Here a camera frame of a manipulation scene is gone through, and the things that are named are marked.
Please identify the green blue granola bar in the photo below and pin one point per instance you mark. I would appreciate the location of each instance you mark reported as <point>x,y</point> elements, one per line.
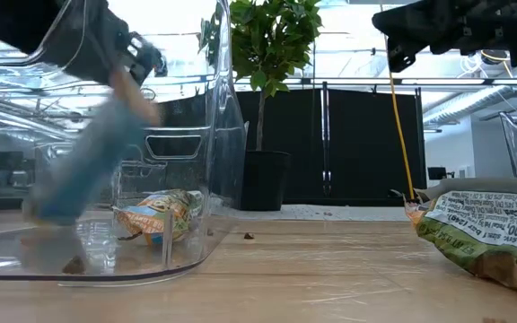
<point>487,220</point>

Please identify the small brown granola crumb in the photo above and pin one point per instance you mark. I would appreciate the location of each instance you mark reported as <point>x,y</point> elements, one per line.
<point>248,235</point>

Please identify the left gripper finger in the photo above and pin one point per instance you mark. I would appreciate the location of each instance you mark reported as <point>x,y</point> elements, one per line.
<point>130,58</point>
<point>152,53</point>

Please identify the large brown granola crumb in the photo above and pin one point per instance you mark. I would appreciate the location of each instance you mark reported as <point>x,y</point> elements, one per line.
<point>74,265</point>

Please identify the black partition panel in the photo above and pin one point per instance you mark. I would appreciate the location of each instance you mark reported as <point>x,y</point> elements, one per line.
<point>366,143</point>

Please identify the potted green plant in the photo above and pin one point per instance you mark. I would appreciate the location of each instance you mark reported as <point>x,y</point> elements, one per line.
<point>267,45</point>

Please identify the black computer monitor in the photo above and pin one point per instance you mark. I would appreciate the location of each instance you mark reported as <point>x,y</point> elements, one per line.
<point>436,173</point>

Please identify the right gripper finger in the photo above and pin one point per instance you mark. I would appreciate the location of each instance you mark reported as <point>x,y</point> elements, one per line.
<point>411,22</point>
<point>401,56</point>

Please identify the black metal table frame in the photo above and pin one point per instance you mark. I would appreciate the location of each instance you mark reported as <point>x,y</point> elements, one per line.
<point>353,82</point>

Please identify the orange green granola bar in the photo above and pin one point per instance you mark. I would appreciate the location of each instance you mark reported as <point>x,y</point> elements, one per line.
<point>148,222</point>
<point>413,208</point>

